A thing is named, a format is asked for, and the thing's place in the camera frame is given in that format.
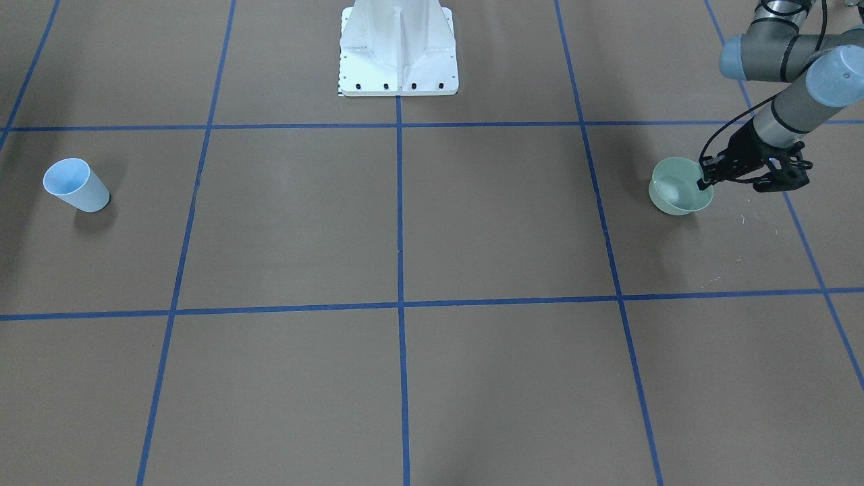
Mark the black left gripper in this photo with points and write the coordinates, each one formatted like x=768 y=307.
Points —
x=743 y=148

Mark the mint green bowl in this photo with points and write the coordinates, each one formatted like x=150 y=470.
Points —
x=674 y=187

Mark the light blue plastic cup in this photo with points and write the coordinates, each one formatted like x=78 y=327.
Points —
x=75 y=183

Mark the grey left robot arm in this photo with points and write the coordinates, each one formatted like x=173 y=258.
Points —
x=822 y=75

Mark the brown paper table mat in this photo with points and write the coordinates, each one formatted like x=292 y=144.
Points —
x=290 y=287

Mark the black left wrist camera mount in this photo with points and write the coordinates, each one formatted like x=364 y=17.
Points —
x=787 y=169

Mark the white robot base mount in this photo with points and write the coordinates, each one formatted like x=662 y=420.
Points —
x=397 y=49

